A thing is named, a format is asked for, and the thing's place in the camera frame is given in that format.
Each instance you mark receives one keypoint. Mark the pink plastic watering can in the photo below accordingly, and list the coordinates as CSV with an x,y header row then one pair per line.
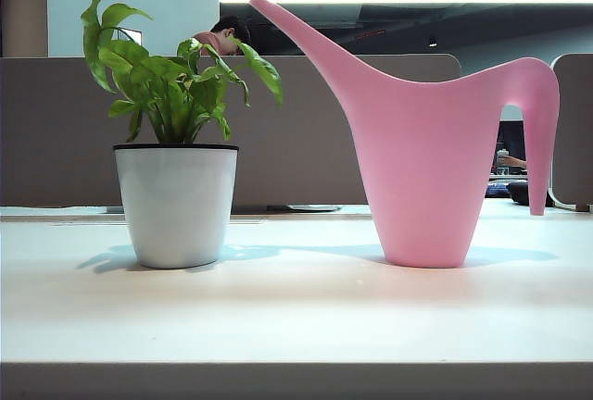
x,y
426,164

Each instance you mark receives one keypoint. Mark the person in red shirt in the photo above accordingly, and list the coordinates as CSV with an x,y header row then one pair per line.
x,y
227,25

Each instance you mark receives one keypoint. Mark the black computer monitor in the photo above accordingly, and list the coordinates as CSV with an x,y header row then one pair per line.
x,y
512,136

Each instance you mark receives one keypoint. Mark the long brown desk partition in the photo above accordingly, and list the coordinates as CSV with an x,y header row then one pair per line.
x,y
55,141

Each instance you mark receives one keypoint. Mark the green leafy plant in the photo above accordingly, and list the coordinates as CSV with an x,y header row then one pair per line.
x,y
171,94

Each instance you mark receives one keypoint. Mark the black rounded bag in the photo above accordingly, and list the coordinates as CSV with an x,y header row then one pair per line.
x,y
519,191

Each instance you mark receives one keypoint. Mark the white plant pot black rim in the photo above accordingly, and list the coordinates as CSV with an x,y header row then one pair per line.
x,y
176,205

